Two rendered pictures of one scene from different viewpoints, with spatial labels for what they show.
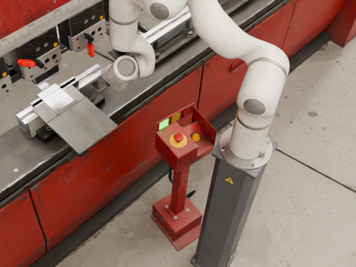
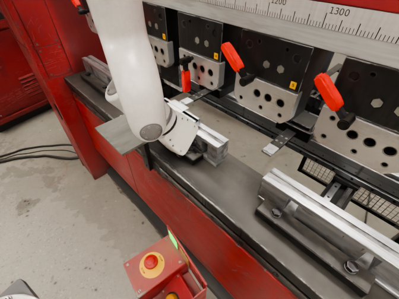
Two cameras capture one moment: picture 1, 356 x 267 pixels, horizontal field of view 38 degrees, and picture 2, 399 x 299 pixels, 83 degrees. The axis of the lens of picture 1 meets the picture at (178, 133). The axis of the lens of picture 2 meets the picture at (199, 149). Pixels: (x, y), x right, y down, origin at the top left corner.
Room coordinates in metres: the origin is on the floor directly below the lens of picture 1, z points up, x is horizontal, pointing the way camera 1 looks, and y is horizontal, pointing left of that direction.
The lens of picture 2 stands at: (1.41, -0.23, 1.47)
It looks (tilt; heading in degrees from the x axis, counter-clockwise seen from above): 44 degrees down; 96
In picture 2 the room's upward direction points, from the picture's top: straight up
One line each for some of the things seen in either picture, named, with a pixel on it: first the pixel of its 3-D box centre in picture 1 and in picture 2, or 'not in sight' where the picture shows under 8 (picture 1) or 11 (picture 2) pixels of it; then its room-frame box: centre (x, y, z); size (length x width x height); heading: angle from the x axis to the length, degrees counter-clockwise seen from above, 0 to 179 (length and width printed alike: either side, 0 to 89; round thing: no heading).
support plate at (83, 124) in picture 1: (75, 118); (142, 123); (1.15, 0.38, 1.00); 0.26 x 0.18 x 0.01; 50
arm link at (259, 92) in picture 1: (258, 99); not in sight; (1.06, -0.24, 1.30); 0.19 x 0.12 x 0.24; 163
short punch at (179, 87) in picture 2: (45, 71); (171, 75); (1.24, 0.49, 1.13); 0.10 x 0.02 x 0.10; 140
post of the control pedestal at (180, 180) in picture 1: (180, 181); not in sight; (1.29, -0.03, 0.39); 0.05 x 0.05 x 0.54; 41
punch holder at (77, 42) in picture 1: (81, 21); (209, 49); (1.37, 0.38, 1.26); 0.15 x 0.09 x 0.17; 140
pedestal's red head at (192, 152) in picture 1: (185, 138); (164, 280); (1.29, -0.03, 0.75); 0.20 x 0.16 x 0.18; 131
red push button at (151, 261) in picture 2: (178, 138); (151, 263); (1.25, 0.00, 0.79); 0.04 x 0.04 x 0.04
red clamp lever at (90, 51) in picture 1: (89, 45); (187, 74); (1.32, 0.34, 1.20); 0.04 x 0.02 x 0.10; 50
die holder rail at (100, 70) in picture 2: not in sight; (110, 78); (0.82, 0.85, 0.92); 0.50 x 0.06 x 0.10; 140
